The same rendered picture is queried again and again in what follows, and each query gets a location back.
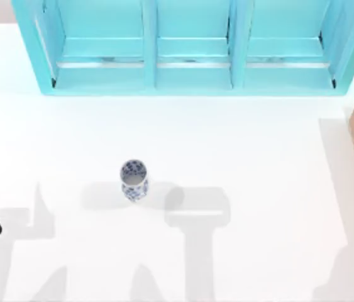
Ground blue and white cup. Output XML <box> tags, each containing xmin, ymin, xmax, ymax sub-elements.
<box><xmin>119</xmin><ymin>159</ymin><xmax>150</xmax><ymax>204</ymax></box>

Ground light blue rack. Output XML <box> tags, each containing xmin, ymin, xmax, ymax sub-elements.
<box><xmin>10</xmin><ymin>0</ymin><xmax>354</xmax><ymax>97</ymax></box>

